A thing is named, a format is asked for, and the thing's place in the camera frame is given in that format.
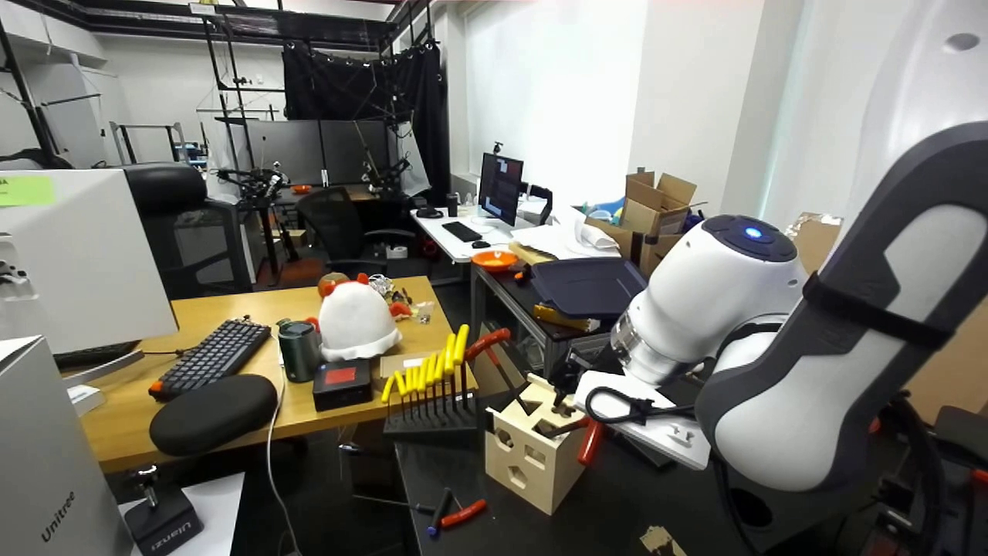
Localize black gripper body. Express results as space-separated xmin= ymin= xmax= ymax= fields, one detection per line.
xmin=549 ymin=379 xmax=596 ymax=430

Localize orange round object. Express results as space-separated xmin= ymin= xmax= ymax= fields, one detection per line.
xmin=315 ymin=267 xmax=353 ymax=302

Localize wooden shape sorter cube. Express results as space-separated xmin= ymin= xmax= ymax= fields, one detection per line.
xmin=481 ymin=374 xmax=593 ymax=517

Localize blue storage bin lid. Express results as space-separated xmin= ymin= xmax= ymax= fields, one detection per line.
xmin=528 ymin=255 xmax=647 ymax=332

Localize black hex key stand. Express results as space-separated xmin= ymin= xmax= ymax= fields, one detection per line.
xmin=379 ymin=367 xmax=493 ymax=446

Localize taped cardboard box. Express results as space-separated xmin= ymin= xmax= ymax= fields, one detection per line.
xmin=636 ymin=214 xmax=716 ymax=284

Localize blue plastic bag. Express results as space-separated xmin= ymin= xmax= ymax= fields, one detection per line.
xmin=580 ymin=194 xmax=631 ymax=227

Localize slim black keyboard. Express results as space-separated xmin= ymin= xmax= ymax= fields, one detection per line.
xmin=443 ymin=218 xmax=493 ymax=249

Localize open cardboard box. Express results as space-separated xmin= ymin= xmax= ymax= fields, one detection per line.
xmin=621 ymin=165 xmax=705 ymax=239

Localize black desktop monitor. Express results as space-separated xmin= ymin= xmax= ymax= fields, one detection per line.
xmin=477 ymin=152 xmax=532 ymax=227

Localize small rectangular box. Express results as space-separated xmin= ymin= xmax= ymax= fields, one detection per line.
xmin=313 ymin=359 xmax=377 ymax=412

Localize white helmet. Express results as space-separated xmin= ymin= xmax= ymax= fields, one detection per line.
xmin=315 ymin=281 xmax=406 ymax=363

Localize dark green mug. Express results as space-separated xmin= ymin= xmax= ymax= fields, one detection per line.
xmin=276 ymin=314 xmax=328 ymax=386

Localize black office chair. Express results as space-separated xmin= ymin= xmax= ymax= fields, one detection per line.
xmin=298 ymin=187 xmax=415 ymax=272
xmin=119 ymin=164 xmax=259 ymax=302

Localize wooden desk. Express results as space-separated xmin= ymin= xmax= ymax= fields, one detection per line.
xmin=78 ymin=272 xmax=456 ymax=476

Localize black cushion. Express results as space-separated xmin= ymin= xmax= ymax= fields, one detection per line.
xmin=145 ymin=374 xmax=282 ymax=459

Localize black orange clamp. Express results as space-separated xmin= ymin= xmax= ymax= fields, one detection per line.
xmin=930 ymin=405 xmax=988 ymax=556

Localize black hanging cloth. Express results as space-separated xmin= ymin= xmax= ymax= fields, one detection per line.
xmin=282 ymin=40 xmax=452 ymax=198

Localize white monitor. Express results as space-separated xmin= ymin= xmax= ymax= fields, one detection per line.
xmin=0 ymin=165 xmax=180 ymax=363

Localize green sticky note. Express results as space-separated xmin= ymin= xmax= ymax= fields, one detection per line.
xmin=0 ymin=173 xmax=63 ymax=214

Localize orange handled bar clamp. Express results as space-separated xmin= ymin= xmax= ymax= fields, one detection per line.
xmin=348 ymin=491 xmax=493 ymax=544

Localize white cable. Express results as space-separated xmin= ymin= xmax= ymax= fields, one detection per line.
xmin=264 ymin=405 xmax=302 ymax=556

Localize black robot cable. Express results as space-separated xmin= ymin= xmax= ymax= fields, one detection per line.
xmin=583 ymin=379 xmax=947 ymax=556

